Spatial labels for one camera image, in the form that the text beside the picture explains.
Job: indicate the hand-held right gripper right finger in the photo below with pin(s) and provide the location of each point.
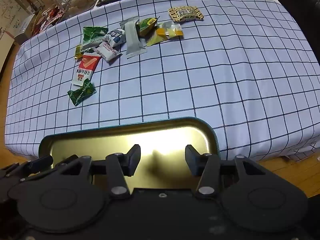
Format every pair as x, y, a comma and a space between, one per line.
191, 160

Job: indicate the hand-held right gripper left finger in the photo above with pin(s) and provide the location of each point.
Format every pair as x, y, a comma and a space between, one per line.
133, 158

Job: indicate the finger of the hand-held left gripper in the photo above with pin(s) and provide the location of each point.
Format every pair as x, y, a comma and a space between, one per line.
40, 162
66, 160

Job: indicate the gold metal tray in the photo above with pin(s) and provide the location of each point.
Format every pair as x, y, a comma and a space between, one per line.
162, 135

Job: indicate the dark green candy packet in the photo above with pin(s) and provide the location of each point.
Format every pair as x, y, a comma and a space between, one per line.
82, 92

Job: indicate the red and white snack packet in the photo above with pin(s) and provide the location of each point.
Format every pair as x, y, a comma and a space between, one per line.
85, 68

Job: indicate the small yellow candy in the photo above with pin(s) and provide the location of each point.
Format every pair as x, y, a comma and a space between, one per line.
78, 51

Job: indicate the white red-lettered snack packet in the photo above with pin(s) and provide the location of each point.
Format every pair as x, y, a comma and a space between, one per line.
108, 51

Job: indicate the long grey snack packet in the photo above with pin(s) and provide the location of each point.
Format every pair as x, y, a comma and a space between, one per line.
133, 38

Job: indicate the blue and white snack packet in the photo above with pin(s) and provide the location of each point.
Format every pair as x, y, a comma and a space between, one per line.
115, 37

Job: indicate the green and white snack packet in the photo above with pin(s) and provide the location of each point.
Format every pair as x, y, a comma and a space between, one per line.
93, 36

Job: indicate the yellow and clear snack packet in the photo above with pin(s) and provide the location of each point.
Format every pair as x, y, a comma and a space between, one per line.
165, 33

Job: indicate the green and yellow snack packet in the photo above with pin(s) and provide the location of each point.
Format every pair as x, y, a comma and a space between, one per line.
147, 25

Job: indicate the beige patterned snack packet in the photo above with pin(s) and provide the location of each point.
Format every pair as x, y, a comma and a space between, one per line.
186, 13

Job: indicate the white checked tablecloth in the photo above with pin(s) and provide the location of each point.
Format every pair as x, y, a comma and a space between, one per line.
200, 75

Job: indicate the grey cardboard box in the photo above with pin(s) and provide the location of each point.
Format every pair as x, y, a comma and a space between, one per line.
25, 28

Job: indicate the heap of red snack wrappers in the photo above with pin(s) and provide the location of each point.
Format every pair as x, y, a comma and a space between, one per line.
48, 20

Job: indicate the white printed cardboard box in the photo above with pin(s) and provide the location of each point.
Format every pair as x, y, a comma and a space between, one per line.
11, 7

